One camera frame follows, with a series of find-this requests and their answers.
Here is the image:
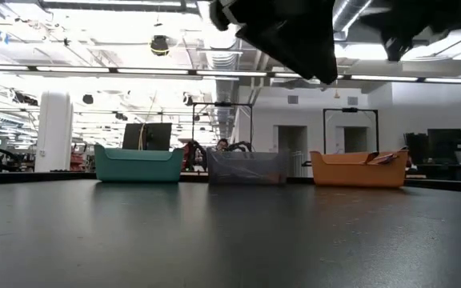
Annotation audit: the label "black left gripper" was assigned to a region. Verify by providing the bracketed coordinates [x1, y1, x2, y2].
[210, 0, 339, 85]

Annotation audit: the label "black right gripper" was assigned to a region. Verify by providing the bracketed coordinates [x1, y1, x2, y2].
[362, 0, 461, 62]

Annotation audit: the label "black equipment rack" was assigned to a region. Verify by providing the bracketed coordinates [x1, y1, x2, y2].
[404, 127, 461, 177]

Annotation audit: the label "grey translucent plastic bin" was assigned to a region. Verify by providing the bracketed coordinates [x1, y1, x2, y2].
[206, 148, 290, 186]

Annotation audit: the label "orange plastic bin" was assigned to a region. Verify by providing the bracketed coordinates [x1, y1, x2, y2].
[309, 148, 410, 189]

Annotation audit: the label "background black robot arms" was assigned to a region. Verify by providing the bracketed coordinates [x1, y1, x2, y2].
[182, 138, 255, 172]

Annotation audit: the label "long ceiling light strip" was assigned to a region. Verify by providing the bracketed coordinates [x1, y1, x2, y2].
[0, 63, 461, 85]

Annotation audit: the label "teal plastic bin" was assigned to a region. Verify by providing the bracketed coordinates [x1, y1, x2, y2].
[94, 143, 185, 183]

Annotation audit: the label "white round pillar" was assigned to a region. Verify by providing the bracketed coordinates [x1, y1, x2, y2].
[34, 91, 74, 173]

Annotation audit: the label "silver air duct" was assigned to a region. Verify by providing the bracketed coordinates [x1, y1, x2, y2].
[332, 0, 375, 41]
[196, 0, 243, 151]

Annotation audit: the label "black stand frame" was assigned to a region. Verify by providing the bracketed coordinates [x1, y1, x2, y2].
[323, 106, 380, 155]
[191, 102, 255, 154]

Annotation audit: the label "yellow cable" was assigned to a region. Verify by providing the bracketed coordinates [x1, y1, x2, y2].
[137, 122, 146, 152]

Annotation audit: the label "black table edge rail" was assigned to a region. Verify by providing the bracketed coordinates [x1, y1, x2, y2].
[0, 170, 461, 191]

